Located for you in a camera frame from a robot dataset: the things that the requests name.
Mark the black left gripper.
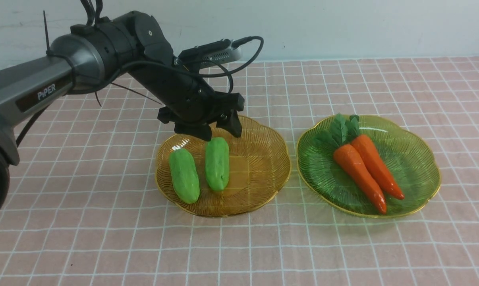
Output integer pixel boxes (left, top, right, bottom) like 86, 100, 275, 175
130, 61, 244, 142

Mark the green toy cucumber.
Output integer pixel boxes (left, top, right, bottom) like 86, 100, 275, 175
169, 149, 200, 204
205, 137, 230, 192

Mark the orange toy carrot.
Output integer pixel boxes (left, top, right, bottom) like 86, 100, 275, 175
346, 114, 405, 200
314, 113, 387, 215

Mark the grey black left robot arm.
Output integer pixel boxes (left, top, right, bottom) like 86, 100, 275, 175
0, 6, 251, 209

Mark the amber ribbed plastic plate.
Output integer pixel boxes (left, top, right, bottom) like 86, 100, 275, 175
155, 115, 292, 217

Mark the pink checkered tablecloth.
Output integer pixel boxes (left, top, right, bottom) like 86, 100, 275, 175
0, 57, 479, 286

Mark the green ribbed plastic plate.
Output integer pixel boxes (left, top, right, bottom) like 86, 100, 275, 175
296, 115, 441, 218

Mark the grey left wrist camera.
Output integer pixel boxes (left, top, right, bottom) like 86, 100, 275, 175
178, 39, 243, 68

